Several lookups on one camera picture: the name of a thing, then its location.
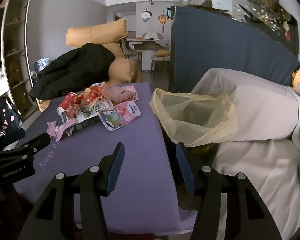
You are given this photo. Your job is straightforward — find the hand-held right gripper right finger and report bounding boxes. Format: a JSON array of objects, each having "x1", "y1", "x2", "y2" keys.
[{"x1": 176, "y1": 141, "x2": 283, "y2": 240}]

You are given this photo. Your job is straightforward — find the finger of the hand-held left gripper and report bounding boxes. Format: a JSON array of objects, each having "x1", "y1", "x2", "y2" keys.
[{"x1": 14, "y1": 132, "x2": 52, "y2": 160}]

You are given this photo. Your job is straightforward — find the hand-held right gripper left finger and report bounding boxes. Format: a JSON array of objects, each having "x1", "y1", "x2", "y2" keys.
[{"x1": 17, "y1": 142, "x2": 125, "y2": 240}]

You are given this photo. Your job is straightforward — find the long pink wrapper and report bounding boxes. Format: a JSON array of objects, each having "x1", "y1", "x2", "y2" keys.
[{"x1": 47, "y1": 119, "x2": 78, "y2": 140}]

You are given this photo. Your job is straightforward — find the yellow plastic trash bag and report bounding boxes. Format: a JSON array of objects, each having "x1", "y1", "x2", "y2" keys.
[{"x1": 149, "y1": 87, "x2": 238, "y2": 147}]

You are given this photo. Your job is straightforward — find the red patterned wrapper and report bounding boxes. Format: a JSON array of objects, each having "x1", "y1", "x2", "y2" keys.
[{"x1": 59, "y1": 86, "x2": 103, "y2": 118}]

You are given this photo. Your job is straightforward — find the orange packet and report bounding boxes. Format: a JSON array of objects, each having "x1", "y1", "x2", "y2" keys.
[{"x1": 90, "y1": 83, "x2": 111, "y2": 98}]

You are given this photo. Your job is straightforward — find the black printed cloth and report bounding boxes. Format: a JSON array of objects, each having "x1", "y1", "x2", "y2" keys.
[{"x1": 0, "y1": 96, "x2": 26, "y2": 145}]

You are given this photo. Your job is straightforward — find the purple mat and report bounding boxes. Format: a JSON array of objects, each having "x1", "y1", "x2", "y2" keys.
[{"x1": 12, "y1": 82, "x2": 198, "y2": 237}]

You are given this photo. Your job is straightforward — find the black green packet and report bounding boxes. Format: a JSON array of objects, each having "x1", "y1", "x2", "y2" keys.
[{"x1": 67, "y1": 115, "x2": 102, "y2": 137}]

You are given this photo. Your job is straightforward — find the pink cartoon packet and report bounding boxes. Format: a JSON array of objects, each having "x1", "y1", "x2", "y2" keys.
[{"x1": 99, "y1": 101, "x2": 142, "y2": 131}]

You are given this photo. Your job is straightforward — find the white green packet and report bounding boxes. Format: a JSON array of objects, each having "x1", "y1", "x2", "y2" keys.
[{"x1": 76, "y1": 97, "x2": 113, "y2": 118}]

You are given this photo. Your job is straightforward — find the shiny gift wrap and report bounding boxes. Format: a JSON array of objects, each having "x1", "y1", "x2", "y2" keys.
[{"x1": 34, "y1": 58, "x2": 50, "y2": 72}]

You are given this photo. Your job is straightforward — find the salmon pink packet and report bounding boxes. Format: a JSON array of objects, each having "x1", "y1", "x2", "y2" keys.
[{"x1": 101, "y1": 84, "x2": 135, "y2": 104}]

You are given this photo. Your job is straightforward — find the black jacket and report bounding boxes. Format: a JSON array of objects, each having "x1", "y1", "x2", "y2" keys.
[{"x1": 29, "y1": 42, "x2": 115, "y2": 101}]

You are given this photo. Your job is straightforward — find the pink white striped card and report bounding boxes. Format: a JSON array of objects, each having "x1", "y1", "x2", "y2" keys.
[{"x1": 122, "y1": 85, "x2": 139, "y2": 102}]

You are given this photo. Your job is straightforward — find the white sheet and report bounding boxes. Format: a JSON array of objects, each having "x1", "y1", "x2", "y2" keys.
[{"x1": 190, "y1": 67, "x2": 300, "y2": 240}]

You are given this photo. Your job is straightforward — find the dining chair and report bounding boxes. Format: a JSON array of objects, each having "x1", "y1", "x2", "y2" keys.
[
  {"x1": 150, "y1": 49, "x2": 171, "y2": 80},
  {"x1": 121, "y1": 39, "x2": 142, "y2": 68}
]

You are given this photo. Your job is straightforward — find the long yellow cushion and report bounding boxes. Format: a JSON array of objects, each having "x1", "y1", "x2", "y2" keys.
[{"x1": 66, "y1": 19, "x2": 128, "y2": 48}]

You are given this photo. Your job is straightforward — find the dining table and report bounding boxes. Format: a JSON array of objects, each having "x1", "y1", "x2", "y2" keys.
[{"x1": 125, "y1": 37, "x2": 172, "y2": 72}]

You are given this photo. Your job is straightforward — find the red hanging ornament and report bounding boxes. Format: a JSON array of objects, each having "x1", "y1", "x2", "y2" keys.
[{"x1": 157, "y1": 10, "x2": 168, "y2": 33}]

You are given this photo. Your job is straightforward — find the wall shelf unit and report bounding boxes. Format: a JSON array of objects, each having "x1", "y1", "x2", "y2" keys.
[{"x1": 1, "y1": 0, "x2": 37, "y2": 115}]

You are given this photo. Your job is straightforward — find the panda wall decoration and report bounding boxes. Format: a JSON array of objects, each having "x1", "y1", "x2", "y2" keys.
[{"x1": 141, "y1": 8, "x2": 152, "y2": 22}]

